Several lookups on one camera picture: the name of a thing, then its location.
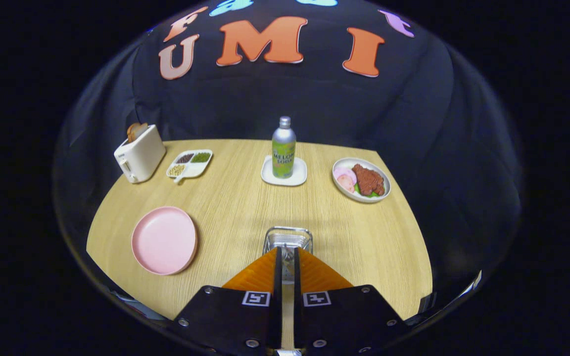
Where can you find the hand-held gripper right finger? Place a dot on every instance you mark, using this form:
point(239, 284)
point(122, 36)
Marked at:
point(344, 316)

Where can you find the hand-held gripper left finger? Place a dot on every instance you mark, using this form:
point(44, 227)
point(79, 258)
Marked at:
point(230, 316)

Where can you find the pink round plate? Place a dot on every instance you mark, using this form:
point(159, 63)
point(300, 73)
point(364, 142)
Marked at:
point(164, 240)

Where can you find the green lettuce leaf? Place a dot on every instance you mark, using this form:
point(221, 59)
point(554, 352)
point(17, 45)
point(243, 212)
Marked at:
point(374, 195)

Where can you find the pink ham slice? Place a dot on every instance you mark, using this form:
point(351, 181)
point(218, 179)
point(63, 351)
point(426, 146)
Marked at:
point(346, 184)
point(342, 172)

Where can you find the brown fried meat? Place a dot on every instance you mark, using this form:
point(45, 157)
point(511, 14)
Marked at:
point(368, 180)

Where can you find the white square coaster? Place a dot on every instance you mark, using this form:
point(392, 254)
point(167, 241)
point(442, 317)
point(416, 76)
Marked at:
point(267, 175)

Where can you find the white oval food plate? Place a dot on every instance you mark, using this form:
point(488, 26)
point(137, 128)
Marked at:
point(383, 174)

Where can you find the white divided bean tray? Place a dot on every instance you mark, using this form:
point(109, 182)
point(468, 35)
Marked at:
point(193, 170)

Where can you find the white toaster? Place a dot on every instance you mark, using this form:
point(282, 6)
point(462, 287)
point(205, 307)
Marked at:
point(141, 155)

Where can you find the green soda bottle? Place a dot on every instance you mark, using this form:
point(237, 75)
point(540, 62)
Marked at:
point(284, 136)

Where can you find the toast slice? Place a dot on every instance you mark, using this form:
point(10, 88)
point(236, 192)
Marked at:
point(136, 132)

